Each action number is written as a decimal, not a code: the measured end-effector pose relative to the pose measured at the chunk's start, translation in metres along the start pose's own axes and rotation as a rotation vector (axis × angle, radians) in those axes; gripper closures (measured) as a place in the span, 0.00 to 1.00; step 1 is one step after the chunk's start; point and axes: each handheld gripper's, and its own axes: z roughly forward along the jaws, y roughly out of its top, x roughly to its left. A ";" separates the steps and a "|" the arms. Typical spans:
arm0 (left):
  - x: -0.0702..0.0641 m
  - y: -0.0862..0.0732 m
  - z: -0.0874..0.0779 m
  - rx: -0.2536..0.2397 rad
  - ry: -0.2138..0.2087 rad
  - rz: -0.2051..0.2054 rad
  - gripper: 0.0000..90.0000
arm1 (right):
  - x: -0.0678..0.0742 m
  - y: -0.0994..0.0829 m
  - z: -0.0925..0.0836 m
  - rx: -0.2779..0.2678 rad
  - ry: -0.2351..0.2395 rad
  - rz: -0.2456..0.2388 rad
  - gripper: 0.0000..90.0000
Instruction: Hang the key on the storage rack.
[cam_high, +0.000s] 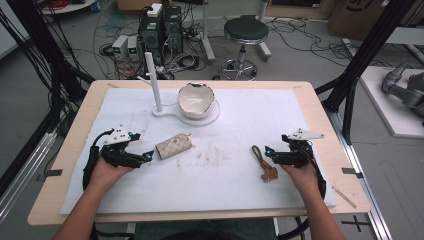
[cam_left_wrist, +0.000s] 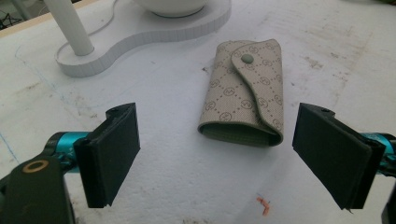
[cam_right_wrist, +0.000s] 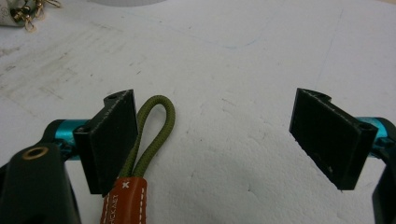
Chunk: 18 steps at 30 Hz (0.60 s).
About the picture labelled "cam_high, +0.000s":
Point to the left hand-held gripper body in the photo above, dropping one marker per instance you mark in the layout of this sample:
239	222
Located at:
115	151

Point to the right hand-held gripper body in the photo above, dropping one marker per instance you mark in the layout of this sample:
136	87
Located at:
298	153

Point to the brown key fob green loop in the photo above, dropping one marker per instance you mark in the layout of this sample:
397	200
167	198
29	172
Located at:
266	166

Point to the beige key pouch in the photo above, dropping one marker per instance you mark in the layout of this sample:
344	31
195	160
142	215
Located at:
174	146

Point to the person's left hand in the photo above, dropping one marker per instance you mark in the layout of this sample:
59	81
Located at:
106	175

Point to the person's right hand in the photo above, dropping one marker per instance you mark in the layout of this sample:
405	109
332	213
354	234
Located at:
301	178

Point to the white stand with pole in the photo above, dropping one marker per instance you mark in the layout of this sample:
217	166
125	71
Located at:
156	93

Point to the light wooden table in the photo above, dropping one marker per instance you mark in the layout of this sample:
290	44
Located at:
346	186

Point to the white table mat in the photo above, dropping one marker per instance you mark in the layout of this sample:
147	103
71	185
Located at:
216	180

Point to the thin wooden stick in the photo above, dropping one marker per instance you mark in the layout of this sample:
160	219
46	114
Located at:
344	197

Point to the white cracked bowl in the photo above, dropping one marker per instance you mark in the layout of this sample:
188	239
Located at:
196	100

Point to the grey power supply unit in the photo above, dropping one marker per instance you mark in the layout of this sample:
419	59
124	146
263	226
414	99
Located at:
132	48
120	46

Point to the white floor board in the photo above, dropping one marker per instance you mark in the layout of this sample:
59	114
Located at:
383	113

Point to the black computer tower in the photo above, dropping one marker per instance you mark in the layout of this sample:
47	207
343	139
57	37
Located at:
160	33

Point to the black round stool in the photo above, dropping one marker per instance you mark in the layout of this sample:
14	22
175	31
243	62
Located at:
246	31

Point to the cardboard box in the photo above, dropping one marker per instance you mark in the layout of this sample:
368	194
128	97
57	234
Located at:
356	16

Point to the black metal frame post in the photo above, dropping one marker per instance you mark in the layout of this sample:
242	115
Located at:
360	63
43	36

